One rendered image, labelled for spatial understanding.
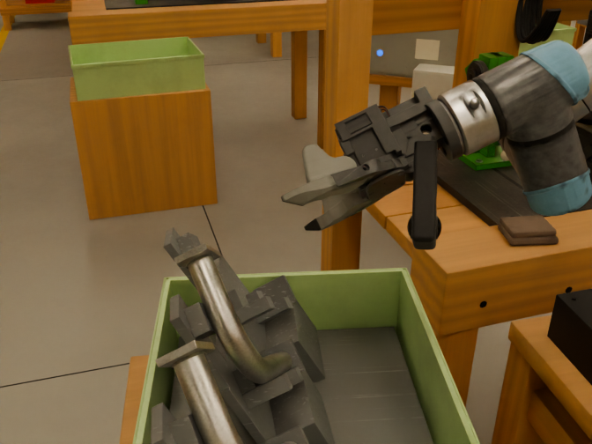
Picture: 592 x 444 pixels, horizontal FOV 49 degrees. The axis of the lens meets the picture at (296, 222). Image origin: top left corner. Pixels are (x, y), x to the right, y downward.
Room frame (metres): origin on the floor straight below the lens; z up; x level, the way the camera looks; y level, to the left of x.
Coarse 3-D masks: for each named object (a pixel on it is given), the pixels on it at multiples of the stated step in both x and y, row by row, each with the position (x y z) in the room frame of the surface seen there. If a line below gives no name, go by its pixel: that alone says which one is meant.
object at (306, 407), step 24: (192, 312) 0.59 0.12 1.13; (192, 336) 0.58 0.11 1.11; (216, 336) 0.68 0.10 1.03; (216, 360) 0.59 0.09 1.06; (312, 384) 0.74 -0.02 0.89; (240, 408) 0.58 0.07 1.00; (264, 408) 0.65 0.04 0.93; (288, 408) 0.67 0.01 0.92; (312, 408) 0.66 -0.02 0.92; (264, 432) 0.60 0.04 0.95; (312, 432) 0.63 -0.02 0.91
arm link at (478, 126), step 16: (448, 96) 0.69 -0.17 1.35; (464, 96) 0.69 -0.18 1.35; (480, 96) 0.68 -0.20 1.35; (448, 112) 0.68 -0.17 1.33; (464, 112) 0.67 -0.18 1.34; (480, 112) 0.67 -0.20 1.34; (464, 128) 0.66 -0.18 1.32; (480, 128) 0.67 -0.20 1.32; (496, 128) 0.67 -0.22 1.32; (464, 144) 0.67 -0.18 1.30; (480, 144) 0.67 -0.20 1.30
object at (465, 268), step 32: (576, 224) 1.23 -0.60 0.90; (416, 256) 1.15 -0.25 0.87; (448, 256) 1.09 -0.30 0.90; (480, 256) 1.09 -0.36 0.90; (512, 256) 1.09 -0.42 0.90; (544, 256) 1.10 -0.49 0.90; (576, 256) 1.12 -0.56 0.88; (416, 288) 1.14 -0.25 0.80; (448, 288) 1.04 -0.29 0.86; (480, 288) 1.06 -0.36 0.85; (512, 288) 1.08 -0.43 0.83; (544, 288) 1.11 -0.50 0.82; (576, 288) 1.13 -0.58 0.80; (448, 320) 1.04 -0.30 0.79; (480, 320) 1.06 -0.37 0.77; (512, 320) 1.09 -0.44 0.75
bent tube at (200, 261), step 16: (176, 256) 0.63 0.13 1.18; (192, 256) 0.63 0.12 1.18; (208, 256) 0.64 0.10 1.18; (192, 272) 0.63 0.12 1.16; (208, 272) 0.62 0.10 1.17; (208, 288) 0.61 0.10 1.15; (224, 288) 0.62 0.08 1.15; (208, 304) 0.60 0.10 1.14; (224, 304) 0.60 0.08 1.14; (224, 320) 0.58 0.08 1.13; (224, 336) 0.58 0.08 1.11; (240, 336) 0.58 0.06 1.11; (240, 352) 0.57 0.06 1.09; (256, 352) 0.59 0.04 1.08; (240, 368) 0.57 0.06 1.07; (256, 368) 0.58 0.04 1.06; (272, 368) 0.61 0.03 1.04; (288, 368) 0.71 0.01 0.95
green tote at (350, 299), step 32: (192, 288) 0.92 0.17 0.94; (320, 288) 0.94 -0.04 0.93; (352, 288) 0.94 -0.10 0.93; (384, 288) 0.95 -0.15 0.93; (160, 320) 0.81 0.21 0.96; (320, 320) 0.94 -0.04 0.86; (352, 320) 0.94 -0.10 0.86; (384, 320) 0.95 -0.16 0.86; (416, 320) 0.83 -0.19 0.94; (160, 352) 0.75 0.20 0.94; (416, 352) 0.82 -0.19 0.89; (160, 384) 0.72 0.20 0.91; (416, 384) 0.80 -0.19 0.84; (448, 384) 0.67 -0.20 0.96; (448, 416) 0.64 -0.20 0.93
